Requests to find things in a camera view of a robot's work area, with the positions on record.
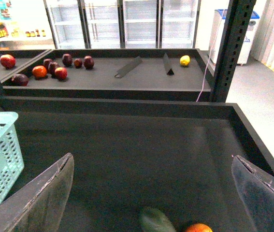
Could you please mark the black triangular divider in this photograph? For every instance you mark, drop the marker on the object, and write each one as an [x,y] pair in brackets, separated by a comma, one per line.
[167,65]

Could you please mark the dark red fruit behind apple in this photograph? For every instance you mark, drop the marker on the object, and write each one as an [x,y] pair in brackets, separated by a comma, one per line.
[52,67]

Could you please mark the black far display tray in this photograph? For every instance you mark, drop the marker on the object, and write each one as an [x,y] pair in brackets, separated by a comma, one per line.
[148,81]

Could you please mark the grocery shelf with bottles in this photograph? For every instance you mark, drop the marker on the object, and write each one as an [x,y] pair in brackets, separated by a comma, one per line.
[24,25]

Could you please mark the black metal rack post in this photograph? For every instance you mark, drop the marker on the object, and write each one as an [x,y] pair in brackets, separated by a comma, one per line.
[237,19]

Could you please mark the yellow lemon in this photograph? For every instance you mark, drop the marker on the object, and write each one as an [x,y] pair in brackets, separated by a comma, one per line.
[185,60]

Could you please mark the dark red fruit right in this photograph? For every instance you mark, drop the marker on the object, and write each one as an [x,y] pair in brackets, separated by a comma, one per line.
[88,62]

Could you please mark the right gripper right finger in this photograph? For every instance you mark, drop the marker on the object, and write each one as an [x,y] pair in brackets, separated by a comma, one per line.
[255,188]

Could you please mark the black left display tray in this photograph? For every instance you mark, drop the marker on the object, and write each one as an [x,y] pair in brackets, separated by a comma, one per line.
[22,57]

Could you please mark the dark red fruit back left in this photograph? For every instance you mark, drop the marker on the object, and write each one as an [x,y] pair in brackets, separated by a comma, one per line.
[46,62]

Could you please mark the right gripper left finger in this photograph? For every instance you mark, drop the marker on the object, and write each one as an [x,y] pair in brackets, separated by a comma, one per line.
[39,205]

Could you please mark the flat black divider strip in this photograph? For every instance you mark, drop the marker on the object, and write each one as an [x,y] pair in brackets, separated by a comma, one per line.
[128,67]

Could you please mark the black near display tray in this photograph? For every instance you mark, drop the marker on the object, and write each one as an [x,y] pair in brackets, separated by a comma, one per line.
[174,156]

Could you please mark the orange red tomato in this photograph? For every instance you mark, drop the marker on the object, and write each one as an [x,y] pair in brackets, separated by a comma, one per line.
[39,72]

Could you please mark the small dark red fruit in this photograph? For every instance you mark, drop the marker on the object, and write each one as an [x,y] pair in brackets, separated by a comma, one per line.
[78,63]

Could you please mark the glass door refrigerator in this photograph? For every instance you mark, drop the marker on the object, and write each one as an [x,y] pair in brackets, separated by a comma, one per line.
[126,24]

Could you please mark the light blue plastic basket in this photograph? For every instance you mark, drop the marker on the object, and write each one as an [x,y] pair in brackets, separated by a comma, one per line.
[1,159]

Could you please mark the dark purple fruit front left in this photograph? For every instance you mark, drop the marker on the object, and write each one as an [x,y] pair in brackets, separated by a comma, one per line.
[20,80]

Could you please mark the red apple far left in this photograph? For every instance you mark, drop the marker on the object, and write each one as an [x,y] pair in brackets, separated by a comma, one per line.
[8,61]

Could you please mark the dark red fruit tall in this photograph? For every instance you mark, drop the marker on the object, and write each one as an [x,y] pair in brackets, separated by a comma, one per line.
[67,60]

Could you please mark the green avocado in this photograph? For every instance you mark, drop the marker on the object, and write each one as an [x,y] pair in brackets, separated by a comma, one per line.
[153,220]

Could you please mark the black display tray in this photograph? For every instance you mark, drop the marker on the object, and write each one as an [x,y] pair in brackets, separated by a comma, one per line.
[22,57]
[148,81]
[174,156]

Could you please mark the orange red fruit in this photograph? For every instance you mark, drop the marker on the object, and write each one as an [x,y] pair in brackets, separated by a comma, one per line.
[198,227]

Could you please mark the red apple in tray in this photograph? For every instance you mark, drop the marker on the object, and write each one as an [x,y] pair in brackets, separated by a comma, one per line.
[61,73]

